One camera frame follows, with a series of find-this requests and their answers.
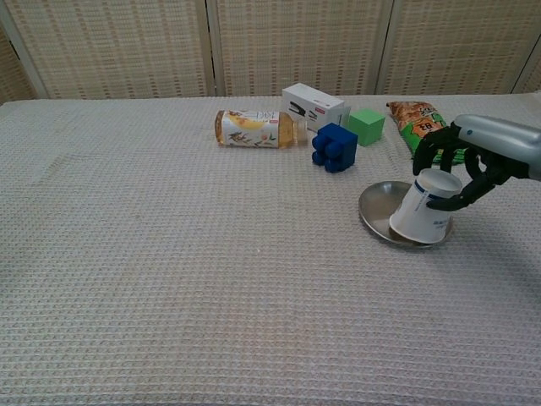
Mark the blue studded building block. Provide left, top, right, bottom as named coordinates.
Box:
left=311, top=122, right=359, bottom=173

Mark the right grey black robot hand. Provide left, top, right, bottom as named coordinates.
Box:
left=412, top=113, right=541, bottom=211

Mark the white stapler box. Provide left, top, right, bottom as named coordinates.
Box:
left=281, top=83, right=352, bottom=133

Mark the green cube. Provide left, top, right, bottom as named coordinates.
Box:
left=347, top=107, right=386, bottom=148

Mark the green orange snack bag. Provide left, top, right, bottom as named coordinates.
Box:
left=385, top=100, right=466, bottom=164

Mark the beige waffle weave tablecloth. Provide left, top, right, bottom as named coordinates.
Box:
left=0, top=93, right=541, bottom=406

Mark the white paper cup blue print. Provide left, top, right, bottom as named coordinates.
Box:
left=388, top=167, right=464, bottom=246

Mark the woven bamboo screen panel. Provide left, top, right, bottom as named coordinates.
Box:
left=0, top=8, right=47, bottom=105
left=374, top=0, right=541, bottom=96
left=205, top=0, right=396, bottom=97
left=2, top=0, right=217, bottom=101
left=511, top=40, right=541, bottom=94

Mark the round steel plate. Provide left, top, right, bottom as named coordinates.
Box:
left=357, top=180, right=455, bottom=250

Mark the yellow tea drink bottle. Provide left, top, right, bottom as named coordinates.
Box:
left=213, top=108, right=310, bottom=150

